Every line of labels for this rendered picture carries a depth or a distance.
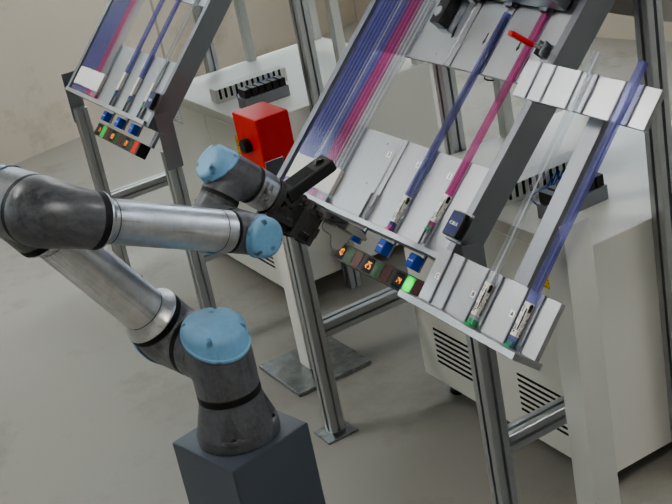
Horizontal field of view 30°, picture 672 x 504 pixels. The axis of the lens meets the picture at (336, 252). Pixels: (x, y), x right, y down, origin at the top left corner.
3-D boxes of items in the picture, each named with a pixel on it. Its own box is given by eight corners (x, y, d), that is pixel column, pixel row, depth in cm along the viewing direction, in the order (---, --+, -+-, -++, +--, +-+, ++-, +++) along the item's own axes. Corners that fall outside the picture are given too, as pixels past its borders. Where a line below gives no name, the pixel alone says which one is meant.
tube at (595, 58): (474, 328, 212) (470, 326, 211) (469, 325, 213) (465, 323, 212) (603, 54, 210) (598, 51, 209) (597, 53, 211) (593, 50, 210)
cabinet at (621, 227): (607, 502, 279) (578, 251, 254) (427, 392, 336) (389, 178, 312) (807, 386, 306) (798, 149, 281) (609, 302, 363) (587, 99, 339)
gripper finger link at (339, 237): (354, 261, 244) (313, 238, 244) (369, 234, 244) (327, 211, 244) (356, 261, 241) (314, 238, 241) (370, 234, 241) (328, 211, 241)
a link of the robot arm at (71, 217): (44, 181, 187) (292, 208, 220) (9, 171, 195) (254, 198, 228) (33, 257, 188) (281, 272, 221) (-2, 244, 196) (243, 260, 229)
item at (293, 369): (299, 397, 346) (239, 132, 315) (259, 368, 366) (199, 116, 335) (371, 363, 356) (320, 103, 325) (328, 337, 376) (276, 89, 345)
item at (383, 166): (455, 262, 241) (444, 255, 239) (289, 187, 295) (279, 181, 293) (501, 175, 241) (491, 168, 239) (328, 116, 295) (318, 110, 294)
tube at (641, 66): (514, 349, 203) (508, 347, 202) (509, 346, 204) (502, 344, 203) (649, 63, 200) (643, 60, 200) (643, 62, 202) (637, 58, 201)
